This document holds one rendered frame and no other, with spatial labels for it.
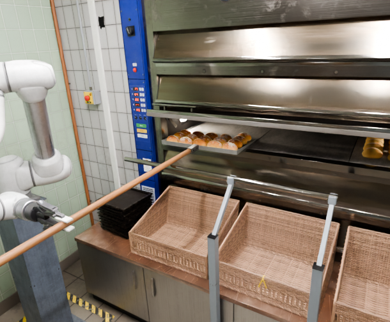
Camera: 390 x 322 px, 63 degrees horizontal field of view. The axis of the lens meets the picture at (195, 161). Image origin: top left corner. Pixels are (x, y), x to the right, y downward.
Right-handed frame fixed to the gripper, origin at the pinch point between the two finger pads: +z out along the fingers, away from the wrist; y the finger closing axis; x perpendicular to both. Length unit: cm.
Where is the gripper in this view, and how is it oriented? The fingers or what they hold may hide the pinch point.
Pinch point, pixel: (64, 222)
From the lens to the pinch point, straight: 134.1
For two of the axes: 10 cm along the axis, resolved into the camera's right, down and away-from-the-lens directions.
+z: 8.6, 1.5, -4.9
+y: 0.4, 9.3, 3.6
